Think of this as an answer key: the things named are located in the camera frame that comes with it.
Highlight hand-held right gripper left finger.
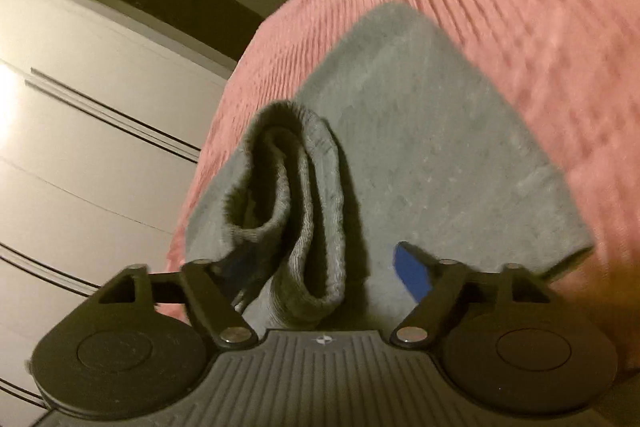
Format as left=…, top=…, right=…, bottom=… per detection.
left=100, top=257, right=256, bottom=349

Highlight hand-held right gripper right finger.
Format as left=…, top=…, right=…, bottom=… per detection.
left=391, top=243, right=533, bottom=349

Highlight grey drawstring pants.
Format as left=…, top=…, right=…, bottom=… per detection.
left=185, top=2, right=597, bottom=334

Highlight white wardrobe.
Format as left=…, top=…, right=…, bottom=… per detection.
left=0, top=0, right=236, bottom=427

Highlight pink ribbed blanket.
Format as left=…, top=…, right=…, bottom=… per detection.
left=155, top=0, right=640, bottom=323

